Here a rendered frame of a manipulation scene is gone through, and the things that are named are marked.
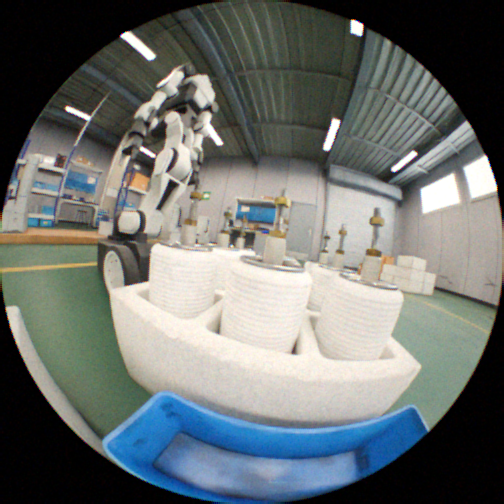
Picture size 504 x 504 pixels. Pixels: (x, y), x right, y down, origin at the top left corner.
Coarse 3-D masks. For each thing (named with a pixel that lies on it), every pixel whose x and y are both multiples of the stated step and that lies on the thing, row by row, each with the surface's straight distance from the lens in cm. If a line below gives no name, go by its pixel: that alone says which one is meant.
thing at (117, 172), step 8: (120, 152) 701; (112, 160) 730; (128, 160) 715; (112, 168) 682; (120, 168) 691; (112, 176) 671; (120, 176) 687; (112, 184) 669; (104, 200) 652; (112, 200) 666; (112, 208) 666; (112, 216) 667
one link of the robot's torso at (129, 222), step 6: (120, 216) 94; (126, 216) 88; (132, 216) 82; (138, 216) 80; (120, 222) 93; (126, 222) 87; (132, 222) 82; (138, 222) 79; (120, 228) 93; (126, 228) 86; (132, 228) 81; (162, 228) 89
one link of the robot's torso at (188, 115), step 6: (174, 108) 117; (180, 108) 111; (186, 108) 110; (186, 114) 108; (192, 114) 113; (162, 120) 116; (186, 120) 106; (156, 126) 117; (162, 126) 112; (186, 126) 105; (156, 132) 117; (162, 132) 114; (156, 138) 122
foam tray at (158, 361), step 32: (128, 288) 24; (128, 320) 21; (160, 320) 17; (192, 320) 17; (128, 352) 27; (160, 352) 18; (192, 352) 14; (224, 352) 13; (256, 352) 14; (384, 352) 23; (160, 384) 24; (192, 384) 18; (224, 384) 16; (256, 384) 14; (288, 384) 14; (320, 384) 14; (352, 384) 15; (384, 384) 18; (256, 416) 19; (288, 416) 18; (320, 416) 19; (352, 416) 22
